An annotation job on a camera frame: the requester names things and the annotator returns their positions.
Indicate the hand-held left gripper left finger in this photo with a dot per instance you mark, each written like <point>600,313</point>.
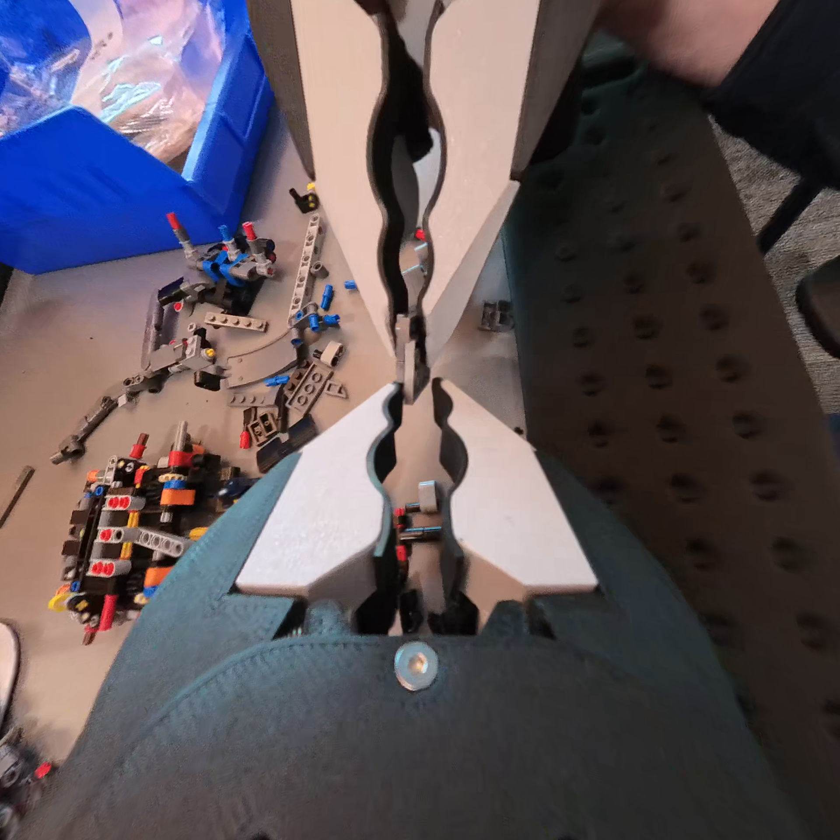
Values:
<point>315,525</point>

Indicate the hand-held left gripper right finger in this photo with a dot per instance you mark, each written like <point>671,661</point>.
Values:
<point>525,525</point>

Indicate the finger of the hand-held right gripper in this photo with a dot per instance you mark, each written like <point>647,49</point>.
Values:
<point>485,131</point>
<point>341,131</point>

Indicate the person's right forearm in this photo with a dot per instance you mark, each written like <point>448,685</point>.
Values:
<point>787,79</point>

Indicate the small black yellow lego piece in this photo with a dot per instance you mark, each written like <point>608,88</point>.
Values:
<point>304,198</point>

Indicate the black curved lego slope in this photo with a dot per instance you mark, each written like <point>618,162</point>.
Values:
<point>272,453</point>

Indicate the black lego connectors red pins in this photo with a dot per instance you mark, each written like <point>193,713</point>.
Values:
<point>410,531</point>

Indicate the dark grey square lego slope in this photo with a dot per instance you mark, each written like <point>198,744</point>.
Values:
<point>266,425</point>

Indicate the dark grey studded lego plate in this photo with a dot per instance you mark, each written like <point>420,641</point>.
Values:
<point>236,321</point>
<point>308,387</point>

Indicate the dark grey lego wing plate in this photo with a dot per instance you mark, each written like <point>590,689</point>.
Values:
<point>253,397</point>

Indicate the long light grey lego beam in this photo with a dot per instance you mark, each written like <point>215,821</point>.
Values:
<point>307,269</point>

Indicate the blue lego suspension assembly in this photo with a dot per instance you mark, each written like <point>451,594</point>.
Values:
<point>229,262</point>

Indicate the dark grey curved lego panel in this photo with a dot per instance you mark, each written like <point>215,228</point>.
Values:
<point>269,358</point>

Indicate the multicoloured lego chassis assembly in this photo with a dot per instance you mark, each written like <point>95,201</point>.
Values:
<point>131,525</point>

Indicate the grey lego connector blue pins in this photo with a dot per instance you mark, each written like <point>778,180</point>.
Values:
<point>312,318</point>

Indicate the dark brown lego bar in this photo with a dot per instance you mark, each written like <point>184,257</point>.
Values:
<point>16,497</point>

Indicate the grey lego gearbox assembly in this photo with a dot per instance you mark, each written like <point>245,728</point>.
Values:
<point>19,768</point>

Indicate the person's right hand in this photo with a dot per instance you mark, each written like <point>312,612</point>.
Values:
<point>669,33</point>

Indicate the empty clear plastic bags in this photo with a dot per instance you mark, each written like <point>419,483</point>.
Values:
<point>131,65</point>

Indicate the black perforated panel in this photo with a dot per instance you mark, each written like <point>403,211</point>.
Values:
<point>656,394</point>

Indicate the blue plastic bin with label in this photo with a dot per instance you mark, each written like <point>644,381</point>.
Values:
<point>98,197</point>

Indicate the black chair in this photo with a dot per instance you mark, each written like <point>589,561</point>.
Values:
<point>817,295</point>

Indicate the small dark grey lego bracket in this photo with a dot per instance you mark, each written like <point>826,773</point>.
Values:
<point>497,315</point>

